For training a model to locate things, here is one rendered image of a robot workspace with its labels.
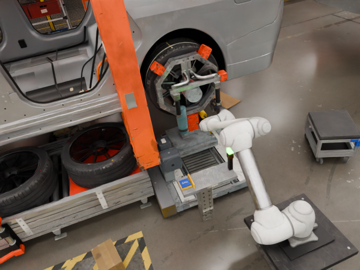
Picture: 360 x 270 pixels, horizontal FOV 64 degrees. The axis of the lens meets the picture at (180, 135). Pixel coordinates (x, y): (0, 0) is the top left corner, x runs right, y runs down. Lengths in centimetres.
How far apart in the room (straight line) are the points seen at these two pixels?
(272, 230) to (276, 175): 108
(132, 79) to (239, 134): 73
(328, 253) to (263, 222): 47
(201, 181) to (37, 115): 136
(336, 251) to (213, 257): 83
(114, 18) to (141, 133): 78
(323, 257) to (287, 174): 100
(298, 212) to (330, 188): 101
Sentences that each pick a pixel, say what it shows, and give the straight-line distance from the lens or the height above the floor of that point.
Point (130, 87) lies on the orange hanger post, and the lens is 184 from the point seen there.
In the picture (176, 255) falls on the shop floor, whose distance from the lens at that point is 238.
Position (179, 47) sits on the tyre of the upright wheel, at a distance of 241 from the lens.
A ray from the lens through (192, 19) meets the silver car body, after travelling 239.
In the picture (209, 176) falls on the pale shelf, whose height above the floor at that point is 45.
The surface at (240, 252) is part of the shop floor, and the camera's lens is 237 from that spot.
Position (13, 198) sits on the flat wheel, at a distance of 257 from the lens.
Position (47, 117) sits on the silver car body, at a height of 89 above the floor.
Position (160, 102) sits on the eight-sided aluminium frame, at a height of 79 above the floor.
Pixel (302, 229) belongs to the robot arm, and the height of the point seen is 49.
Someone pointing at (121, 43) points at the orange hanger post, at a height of 150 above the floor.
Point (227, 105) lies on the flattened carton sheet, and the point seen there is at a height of 1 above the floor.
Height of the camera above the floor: 207
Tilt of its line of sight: 39 degrees down
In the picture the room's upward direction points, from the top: 9 degrees counter-clockwise
